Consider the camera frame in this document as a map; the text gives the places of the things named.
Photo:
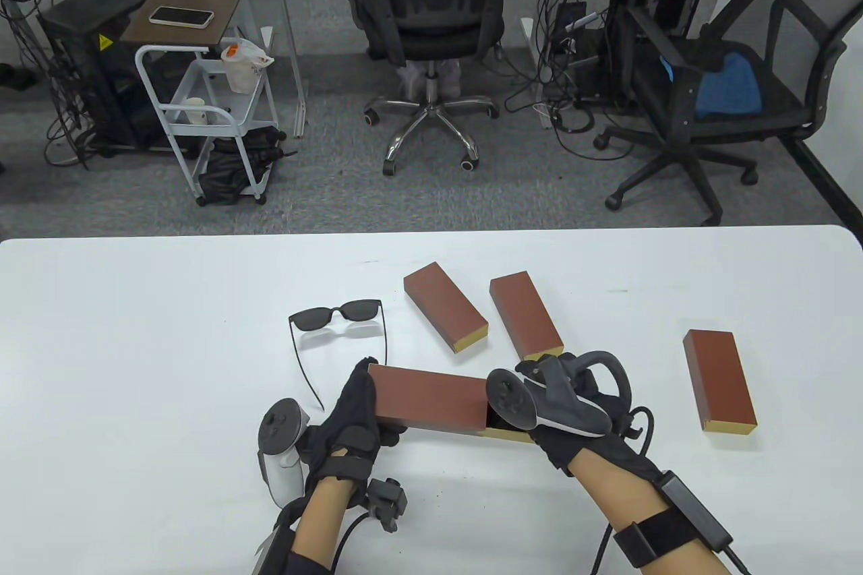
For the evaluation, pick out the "person's left hand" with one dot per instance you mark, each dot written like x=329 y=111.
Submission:
x=347 y=447

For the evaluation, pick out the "person's right hand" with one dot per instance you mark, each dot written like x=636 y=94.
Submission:
x=556 y=447

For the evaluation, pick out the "brown storage box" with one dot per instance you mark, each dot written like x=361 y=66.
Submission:
x=718 y=373
x=522 y=309
x=441 y=302
x=431 y=396

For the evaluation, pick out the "black sunglasses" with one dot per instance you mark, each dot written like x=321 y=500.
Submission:
x=357 y=310

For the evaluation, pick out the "person's right forearm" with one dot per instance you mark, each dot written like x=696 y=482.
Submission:
x=613 y=494

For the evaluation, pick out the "person's left forearm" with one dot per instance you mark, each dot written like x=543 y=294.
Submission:
x=320 y=528

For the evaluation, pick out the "grey white handheld controller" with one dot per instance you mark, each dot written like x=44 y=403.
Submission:
x=280 y=430
x=559 y=400

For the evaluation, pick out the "black bag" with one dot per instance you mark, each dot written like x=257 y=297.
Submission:
x=226 y=170

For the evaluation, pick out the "white cup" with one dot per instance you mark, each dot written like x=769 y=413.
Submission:
x=196 y=111

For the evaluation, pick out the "black computer tower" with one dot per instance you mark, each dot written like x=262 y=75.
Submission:
x=580 y=56

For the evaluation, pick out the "white rolling cart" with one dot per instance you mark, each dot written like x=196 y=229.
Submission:
x=202 y=83

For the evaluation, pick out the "white plastic bag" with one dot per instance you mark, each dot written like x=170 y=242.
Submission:
x=239 y=66

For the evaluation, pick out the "blue seat cushion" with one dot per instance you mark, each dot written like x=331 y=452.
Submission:
x=728 y=86

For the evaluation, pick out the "black mesh armchair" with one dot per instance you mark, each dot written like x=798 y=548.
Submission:
x=782 y=96

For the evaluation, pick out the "black office chair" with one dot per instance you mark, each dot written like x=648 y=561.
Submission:
x=431 y=29

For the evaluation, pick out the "white smartphone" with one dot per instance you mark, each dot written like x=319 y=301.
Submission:
x=181 y=17

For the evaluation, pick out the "black computer cabinet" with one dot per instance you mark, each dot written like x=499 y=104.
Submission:
x=87 y=63

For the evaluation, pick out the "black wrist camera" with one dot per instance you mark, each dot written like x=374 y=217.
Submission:
x=388 y=501

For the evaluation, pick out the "aluminium frame post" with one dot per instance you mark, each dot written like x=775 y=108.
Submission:
x=283 y=29

